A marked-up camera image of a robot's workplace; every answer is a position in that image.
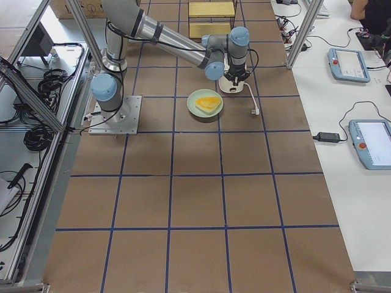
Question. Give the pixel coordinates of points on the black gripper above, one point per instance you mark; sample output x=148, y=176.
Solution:
x=236, y=74

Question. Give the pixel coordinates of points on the white toaster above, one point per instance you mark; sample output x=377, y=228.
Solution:
x=227, y=86

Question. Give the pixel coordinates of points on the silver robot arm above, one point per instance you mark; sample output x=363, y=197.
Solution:
x=160, y=84

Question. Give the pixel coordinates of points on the triangular bread on plate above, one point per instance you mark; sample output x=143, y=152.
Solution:
x=208, y=104

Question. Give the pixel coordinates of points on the green plate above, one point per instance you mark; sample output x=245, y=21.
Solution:
x=199, y=94

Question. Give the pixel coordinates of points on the wooden box in basket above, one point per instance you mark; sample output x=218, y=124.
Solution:
x=210, y=12

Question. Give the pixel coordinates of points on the black power adapter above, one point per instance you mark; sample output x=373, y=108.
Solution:
x=329, y=137

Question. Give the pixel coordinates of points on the far teach pendant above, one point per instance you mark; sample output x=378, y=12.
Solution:
x=348, y=65

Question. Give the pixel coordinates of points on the teach pendant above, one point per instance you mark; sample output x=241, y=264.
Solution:
x=371, y=140
x=348, y=65

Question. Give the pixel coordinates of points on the near teach pendant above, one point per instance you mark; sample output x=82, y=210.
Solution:
x=371, y=140

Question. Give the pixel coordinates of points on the person at desk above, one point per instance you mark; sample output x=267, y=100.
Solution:
x=372, y=14

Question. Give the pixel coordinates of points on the cardboard box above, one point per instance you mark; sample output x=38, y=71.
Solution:
x=90, y=8

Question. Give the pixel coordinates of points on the aluminium frame post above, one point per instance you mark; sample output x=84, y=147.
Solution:
x=304, y=29

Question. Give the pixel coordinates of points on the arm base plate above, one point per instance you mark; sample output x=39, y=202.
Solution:
x=125, y=121

